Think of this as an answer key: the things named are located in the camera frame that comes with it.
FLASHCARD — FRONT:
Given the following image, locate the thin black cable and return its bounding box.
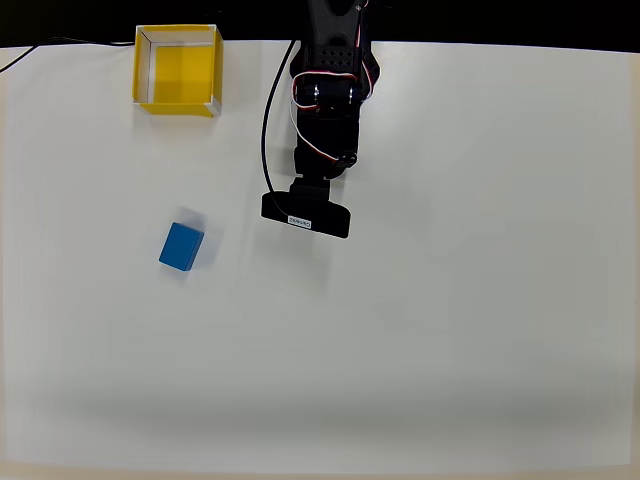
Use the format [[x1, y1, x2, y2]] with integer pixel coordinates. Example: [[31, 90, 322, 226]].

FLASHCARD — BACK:
[[0, 36, 136, 74]]

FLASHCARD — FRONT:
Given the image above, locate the black camera bar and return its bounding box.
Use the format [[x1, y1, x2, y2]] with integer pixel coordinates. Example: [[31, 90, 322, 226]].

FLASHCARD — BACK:
[[260, 174, 353, 241]]

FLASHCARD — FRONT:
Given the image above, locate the blue block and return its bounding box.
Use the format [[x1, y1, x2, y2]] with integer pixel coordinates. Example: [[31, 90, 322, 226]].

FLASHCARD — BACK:
[[158, 221, 207, 273]]

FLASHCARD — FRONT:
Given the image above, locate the red white servo wire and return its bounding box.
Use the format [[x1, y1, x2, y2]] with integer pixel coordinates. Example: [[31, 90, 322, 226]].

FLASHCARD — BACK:
[[290, 69, 351, 165]]

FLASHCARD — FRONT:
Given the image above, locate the black camera cable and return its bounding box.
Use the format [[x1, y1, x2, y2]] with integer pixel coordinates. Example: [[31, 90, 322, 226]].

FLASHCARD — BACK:
[[259, 39, 299, 219]]

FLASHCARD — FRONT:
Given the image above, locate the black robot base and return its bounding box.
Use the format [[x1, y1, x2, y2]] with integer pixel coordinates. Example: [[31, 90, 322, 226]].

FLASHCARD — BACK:
[[288, 42, 382, 101]]

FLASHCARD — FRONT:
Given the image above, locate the yellow open box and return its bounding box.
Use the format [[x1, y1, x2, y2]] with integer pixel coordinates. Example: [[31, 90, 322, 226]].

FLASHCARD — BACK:
[[131, 23, 224, 120]]

